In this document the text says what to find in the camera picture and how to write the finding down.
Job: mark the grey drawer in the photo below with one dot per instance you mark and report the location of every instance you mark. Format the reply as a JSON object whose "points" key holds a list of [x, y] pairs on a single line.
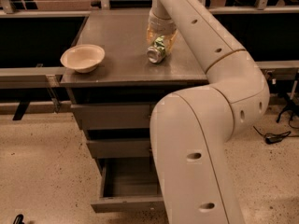
{"points": [[119, 148], [128, 184], [113, 115]]}

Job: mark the grey drawer cabinet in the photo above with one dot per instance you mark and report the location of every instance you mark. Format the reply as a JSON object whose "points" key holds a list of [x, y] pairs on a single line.
{"points": [[125, 75]]}

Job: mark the black object bottom left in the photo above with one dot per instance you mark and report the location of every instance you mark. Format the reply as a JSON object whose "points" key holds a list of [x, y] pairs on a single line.
{"points": [[18, 219]]}

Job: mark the grey top drawer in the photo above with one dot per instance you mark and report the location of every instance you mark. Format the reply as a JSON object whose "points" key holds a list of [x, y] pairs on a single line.
{"points": [[113, 115]]}

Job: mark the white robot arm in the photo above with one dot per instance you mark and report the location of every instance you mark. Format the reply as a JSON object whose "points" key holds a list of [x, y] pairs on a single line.
{"points": [[188, 128]]}

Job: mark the green soda can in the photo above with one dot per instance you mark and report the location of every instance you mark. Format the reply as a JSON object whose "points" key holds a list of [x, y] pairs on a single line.
{"points": [[156, 51]]}

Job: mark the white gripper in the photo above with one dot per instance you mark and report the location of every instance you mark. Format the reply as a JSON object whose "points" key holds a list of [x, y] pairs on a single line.
{"points": [[161, 24]]}

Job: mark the grey metal railing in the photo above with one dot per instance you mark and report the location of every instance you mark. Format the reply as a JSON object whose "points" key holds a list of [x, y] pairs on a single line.
{"points": [[31, 47]]}

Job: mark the grey bottom drawer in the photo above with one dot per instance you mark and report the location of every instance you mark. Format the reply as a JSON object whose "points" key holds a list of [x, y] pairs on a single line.
{"points": [[128, 184]]}

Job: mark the grey middle drawer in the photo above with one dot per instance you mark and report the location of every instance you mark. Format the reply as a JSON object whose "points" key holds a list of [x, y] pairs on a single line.
{"points": [[119, 148]]}

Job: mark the white bowl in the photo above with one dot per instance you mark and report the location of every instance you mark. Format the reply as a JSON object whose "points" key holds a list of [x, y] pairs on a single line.
{"points": [[83, 58]]}

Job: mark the black stand legs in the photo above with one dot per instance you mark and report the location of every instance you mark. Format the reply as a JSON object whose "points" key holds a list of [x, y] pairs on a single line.
{"points": [[290, 106]]}

